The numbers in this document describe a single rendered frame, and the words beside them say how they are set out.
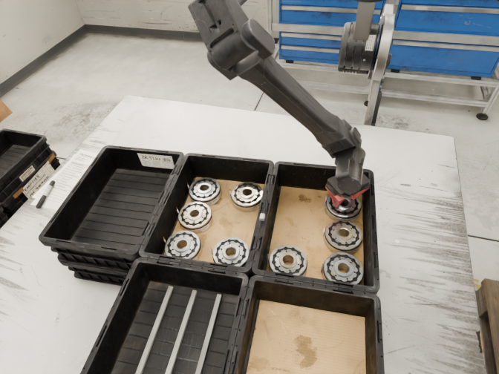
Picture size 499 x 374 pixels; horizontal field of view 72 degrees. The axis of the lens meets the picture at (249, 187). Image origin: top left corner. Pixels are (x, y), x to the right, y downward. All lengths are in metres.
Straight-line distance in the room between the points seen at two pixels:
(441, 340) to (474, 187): 1.59
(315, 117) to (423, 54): 2.12
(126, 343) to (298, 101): 0.70
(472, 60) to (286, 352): 2.45
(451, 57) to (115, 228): 2.45
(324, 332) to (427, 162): 0.87
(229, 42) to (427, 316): 0.89
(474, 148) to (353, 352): 2.18
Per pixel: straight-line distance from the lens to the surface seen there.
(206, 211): 1.05
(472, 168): 2.70
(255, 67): 0.66
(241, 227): 1.04
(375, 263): 0.91
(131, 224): 1.14
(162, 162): 1.21
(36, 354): 1.21
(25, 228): 1.51
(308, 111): 0.76
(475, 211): 2.43
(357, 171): 0.88
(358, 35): 1.19
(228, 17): 0.64
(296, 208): 1.08
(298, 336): 0.89
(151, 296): 0.99
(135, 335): 0.96
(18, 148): 2.32
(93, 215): 1.22
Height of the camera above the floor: 1.68
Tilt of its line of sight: 48 degrees down
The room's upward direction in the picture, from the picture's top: 5 degrees counter-clockwise
